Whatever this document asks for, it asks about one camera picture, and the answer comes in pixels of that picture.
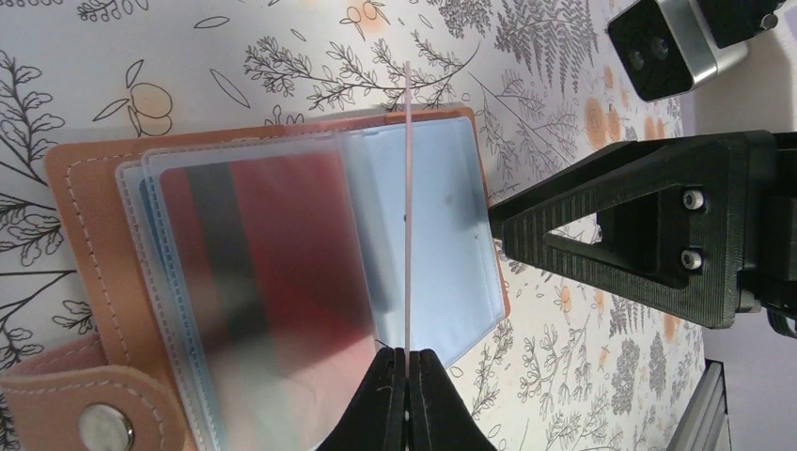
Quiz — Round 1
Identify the brown leather card holder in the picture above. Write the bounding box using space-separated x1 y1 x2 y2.
0 106 512 451

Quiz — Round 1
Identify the aluminium rail frame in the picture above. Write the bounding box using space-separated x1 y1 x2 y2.
666 360 732 451

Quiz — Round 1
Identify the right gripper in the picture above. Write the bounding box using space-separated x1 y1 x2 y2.
488 131 796 339

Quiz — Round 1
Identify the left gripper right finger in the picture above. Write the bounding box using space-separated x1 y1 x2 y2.
407 350 495 451

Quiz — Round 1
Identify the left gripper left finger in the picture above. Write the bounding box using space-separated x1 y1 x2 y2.
318 347 407 451

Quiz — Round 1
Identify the red VIP card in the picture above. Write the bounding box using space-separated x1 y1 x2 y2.
404 61 413 378
157 151 375 450

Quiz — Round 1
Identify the floral table mat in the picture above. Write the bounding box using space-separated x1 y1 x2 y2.
1 1 704 450

